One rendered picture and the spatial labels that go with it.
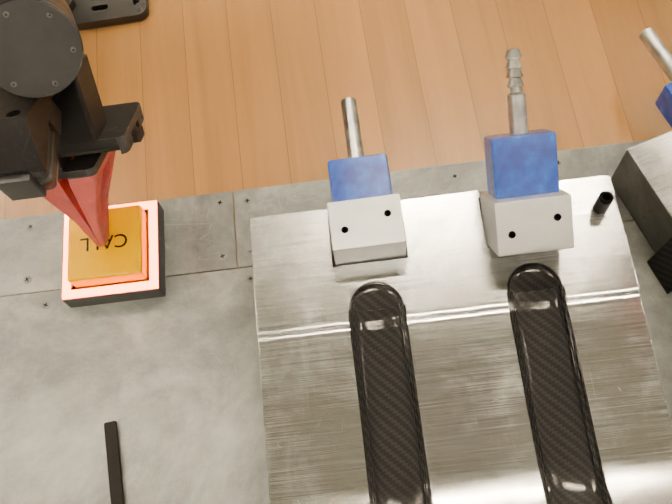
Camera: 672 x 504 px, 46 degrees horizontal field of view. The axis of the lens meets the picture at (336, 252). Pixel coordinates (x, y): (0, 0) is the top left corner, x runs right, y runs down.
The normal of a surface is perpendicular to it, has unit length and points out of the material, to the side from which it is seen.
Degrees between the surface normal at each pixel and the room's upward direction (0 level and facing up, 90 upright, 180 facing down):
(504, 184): 34
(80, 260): 0
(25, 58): 56
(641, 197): 90
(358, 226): 0
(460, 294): 0
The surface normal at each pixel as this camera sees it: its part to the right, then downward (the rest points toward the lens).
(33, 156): 0.03, 0.54
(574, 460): -0.15, -0.41
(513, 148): 0.00, 0.22
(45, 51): 0.35, 0.47
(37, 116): 0.99, -0.12
